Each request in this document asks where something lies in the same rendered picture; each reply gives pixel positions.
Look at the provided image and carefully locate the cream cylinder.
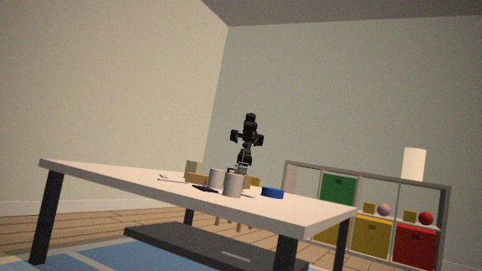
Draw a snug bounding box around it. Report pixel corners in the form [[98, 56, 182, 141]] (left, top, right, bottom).
[[207, 168, 226, 190], [222, 173, 244, 198]]

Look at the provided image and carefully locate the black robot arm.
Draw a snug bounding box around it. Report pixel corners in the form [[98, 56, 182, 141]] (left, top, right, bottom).
[[237, 113, 258, 166]]

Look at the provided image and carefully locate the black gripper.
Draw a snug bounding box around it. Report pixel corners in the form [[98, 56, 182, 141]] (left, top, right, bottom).
[[230, 130, 264, 146]]

